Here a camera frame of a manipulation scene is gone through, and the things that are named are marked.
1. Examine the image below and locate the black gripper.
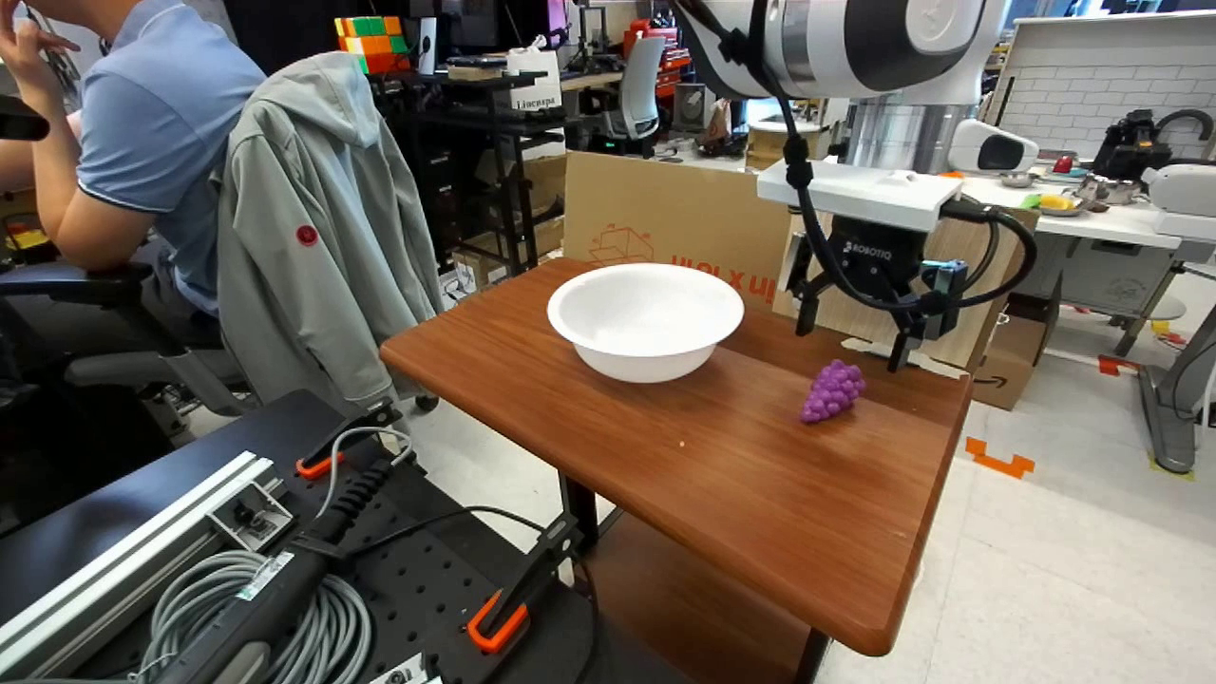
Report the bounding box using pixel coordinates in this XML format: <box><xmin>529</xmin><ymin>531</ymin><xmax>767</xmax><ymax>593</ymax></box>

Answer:
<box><xmin>789</xmin><ymin>217</ymin><xmax>944</xmax><ymax>376</ymax></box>

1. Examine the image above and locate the white plastic bowl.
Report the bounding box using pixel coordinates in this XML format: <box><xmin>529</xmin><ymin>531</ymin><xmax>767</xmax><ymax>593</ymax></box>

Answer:
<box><xmin>543</xmin><ymin>258</ymin><xmax>748</xmax><ymax>386</ymax></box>

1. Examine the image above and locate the purple toy grape bunch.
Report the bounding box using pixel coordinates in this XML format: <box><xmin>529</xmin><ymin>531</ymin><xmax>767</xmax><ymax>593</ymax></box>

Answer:
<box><xmin>797</xmin><ymin>359</ymin><xmax>870</xmax><ymax>431</ymax></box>

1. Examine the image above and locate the small cardboard box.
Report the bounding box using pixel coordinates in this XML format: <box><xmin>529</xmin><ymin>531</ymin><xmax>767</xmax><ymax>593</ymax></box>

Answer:
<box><xmin>966</xmin><ymin>295</ymin><xmax>1058</xmax><ymax>414</ymax></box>

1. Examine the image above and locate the brown cardboard sheet orange print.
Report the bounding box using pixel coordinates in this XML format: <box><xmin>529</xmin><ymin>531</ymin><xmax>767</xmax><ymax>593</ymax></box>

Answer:
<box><xmin>560</xmin><ymin>148</ymin><xmax>1020</xmax><ymax>376</ymax></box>

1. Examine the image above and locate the white device dark lens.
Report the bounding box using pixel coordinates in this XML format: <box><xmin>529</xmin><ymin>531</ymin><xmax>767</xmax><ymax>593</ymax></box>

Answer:
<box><xmin>947</xmin><ymin>113</ymin><xmax>1045</xmax><ymax>177</ymax></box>

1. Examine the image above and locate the white desk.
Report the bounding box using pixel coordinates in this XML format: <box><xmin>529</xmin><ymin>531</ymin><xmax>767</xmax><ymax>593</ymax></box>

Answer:
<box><xmin>985</xmin><ymin>163</ymin><xmax>1216</xmax><ymax>478</ymax></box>

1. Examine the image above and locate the white office chair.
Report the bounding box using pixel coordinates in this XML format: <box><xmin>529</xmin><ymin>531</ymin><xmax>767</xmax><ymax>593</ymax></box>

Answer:
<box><xmin>615</xmin><ymin>34</ymin><xmax>672</xmax><ymax>143</ymax></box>

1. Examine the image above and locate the wooden table lower shelf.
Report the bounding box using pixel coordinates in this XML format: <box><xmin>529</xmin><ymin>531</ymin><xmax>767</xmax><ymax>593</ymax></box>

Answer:
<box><xmin>586</xmin><ymin>505</ymin><xmax>812</xmax><ymax>684</ymax></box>

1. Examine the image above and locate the black device on desk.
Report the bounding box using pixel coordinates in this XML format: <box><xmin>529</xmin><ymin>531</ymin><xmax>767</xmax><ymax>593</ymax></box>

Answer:
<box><xmin>1092</xmin><ymin>105</ymin><xmax>1216</xmax><ymax>184</ymax></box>

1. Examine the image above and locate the white brick pattern panel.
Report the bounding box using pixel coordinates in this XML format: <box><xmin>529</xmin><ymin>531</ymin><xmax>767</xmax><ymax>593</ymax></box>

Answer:
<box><xmin>994</xmin><ymin>13</ymin><xmax>1216</xmax><ymax>163</ymax></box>

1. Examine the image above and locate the black background table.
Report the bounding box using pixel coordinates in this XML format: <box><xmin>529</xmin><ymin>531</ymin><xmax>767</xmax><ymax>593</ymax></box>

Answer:
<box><xmin>376</xmin><ymin>60</ymin><xmax>569</xmax><ymax>276</ymax></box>

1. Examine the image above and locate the black clamp orange trigger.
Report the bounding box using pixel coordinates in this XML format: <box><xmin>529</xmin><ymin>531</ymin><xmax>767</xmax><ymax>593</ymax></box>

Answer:
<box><xmin>289</xmin><ymin>405</ymin><xmax>409</xmax><ymax>486</ymax></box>
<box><xmin>461</xmin><ymin>509</ymin><xmax>590</xmax><ymax>656</ymax></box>

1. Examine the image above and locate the black perforated base board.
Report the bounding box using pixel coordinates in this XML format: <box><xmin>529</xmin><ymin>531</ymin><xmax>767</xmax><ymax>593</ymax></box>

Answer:
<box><xmin>0</xmin><ymin>386</ymin><xmax>603</xmax><ymax>684</ymax></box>

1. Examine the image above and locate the grey hooded jacket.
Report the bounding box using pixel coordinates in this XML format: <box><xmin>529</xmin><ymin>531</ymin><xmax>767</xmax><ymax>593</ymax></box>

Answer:
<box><xmin>214</xmin><ymin>48</ymin><xmax>448</xmax><ymax>419</ymax></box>

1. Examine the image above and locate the colourful block toy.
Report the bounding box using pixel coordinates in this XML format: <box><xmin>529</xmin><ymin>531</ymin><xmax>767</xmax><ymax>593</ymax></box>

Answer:
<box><xmin>332</xmin><ymin>13</ymin><xmax>418</xmax><ymax>75</ymax></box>

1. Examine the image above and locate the black office chair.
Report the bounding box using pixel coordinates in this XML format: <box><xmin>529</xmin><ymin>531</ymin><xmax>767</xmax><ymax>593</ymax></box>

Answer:
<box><xmin>0</xmin><ymin>243</ymin><xmax>257</xmax><ymax>442</ymax></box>

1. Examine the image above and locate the person in blue shirt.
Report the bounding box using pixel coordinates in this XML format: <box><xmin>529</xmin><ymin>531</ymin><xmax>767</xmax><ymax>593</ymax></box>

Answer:
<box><xmin>0</xmin><ymin>0</ymin><xmax>268</xmax><ymax>309</ymax></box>

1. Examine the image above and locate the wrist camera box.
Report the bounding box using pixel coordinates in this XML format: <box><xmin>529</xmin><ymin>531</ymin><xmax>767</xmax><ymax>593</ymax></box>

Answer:
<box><xmin>921</xmin><ymin>255</ymin><xmax>973</xmax><ymax>342</ymax></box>

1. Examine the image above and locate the grey coiled cable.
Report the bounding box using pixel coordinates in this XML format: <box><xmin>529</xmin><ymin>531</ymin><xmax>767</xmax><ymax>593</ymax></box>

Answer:
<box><xmin>134</xmin><ymin>422</ymin><xmax>414</xmax><ymax>684</ymax></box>

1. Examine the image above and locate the long black clamp handle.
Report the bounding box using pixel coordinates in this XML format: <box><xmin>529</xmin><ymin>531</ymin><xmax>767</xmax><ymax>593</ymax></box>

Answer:
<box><xmin>156</xmin><ymin>435</ymin><xmax>404</xmax><ymax>684</ymax></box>

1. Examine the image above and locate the silver metal bracket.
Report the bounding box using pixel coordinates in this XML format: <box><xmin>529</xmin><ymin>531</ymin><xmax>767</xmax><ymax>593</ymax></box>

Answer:
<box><xmin>206</xmin><ymin>474</ymin><xmax>296</xmax><ymax>551</ymax></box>

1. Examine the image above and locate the aluminium extrusion rail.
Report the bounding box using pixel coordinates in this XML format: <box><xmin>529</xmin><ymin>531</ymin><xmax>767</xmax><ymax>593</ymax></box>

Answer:
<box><xmin>0</xmin><ymin>447</ymin><xmax>279</xmax><ymax>664</ymax></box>

